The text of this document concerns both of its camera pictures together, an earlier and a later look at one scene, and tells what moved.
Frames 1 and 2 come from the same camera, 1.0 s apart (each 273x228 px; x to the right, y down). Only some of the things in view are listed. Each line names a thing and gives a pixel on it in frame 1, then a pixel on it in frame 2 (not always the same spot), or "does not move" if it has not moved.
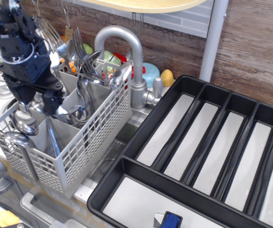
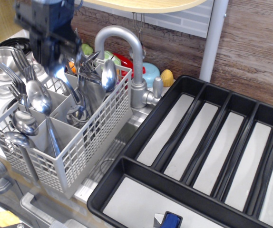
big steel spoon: x=60 y=110 -> x=60 y=73
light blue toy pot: x=151 y=72 does not move
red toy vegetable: x=123 y=59 does not move
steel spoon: x=24 y=122 does not move
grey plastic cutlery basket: x=58 y=149 does not move
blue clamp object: x=168 y=220 does not move
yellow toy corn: x=167 y=77 does not move
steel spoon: x=120 y=73 -> x=109 y=75
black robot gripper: x=25 y=63 -> x=49 y=23
